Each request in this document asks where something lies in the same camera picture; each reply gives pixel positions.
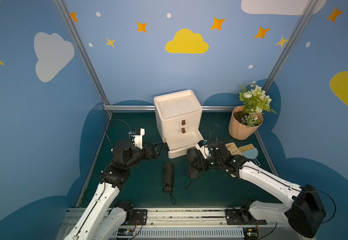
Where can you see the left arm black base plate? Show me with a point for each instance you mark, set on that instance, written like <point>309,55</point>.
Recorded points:
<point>136,217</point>

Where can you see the white bottom drawer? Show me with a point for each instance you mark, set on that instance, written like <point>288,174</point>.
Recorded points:
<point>179,144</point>

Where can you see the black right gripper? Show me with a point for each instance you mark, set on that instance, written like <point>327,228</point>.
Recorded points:
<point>194,163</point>

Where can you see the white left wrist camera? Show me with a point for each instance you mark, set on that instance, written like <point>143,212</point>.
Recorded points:
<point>137,137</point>

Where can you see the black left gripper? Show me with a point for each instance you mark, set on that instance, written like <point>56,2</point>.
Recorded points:
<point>152,150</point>

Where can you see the white drawer cabinet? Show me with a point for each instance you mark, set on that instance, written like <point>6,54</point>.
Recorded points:
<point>171,109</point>

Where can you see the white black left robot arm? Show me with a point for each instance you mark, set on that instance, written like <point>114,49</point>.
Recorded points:
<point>93,224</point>

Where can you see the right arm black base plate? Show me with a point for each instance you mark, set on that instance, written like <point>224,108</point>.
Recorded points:
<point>241,217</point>

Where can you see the right aluminium frame post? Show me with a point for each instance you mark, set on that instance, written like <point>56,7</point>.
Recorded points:
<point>293,38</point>

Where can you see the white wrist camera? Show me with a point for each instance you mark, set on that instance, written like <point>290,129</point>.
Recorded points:
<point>137,137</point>
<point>203,147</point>

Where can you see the aluminium frame post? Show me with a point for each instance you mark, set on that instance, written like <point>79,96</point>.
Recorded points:
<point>293,38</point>
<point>69,23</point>

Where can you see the beige glove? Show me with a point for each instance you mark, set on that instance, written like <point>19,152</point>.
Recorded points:
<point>233,149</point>

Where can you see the white green artificial flowers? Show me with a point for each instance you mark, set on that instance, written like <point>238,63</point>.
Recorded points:
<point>256,101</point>

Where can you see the left aluminium frame post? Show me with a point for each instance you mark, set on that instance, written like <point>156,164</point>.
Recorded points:
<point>69,23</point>

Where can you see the green circuit board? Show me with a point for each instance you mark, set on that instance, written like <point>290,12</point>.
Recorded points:
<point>250,234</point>
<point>127,233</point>

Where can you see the left green circuit board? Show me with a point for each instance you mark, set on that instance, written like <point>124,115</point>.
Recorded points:
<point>127,233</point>

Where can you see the horizontal aluminium frame rail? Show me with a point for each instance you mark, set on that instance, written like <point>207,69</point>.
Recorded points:
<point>151,108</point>

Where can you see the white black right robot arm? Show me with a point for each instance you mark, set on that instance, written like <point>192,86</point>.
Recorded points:
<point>300,207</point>

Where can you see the right green circuit board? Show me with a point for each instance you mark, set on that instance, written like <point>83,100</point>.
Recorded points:
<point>250,234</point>

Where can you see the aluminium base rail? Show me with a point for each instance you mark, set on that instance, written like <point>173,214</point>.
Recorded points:
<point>200,223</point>

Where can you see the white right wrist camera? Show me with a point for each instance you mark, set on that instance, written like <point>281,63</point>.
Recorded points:
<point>203,147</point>

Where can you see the black umbrella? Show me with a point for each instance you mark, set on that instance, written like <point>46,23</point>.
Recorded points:
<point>193,156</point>
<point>168,180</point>

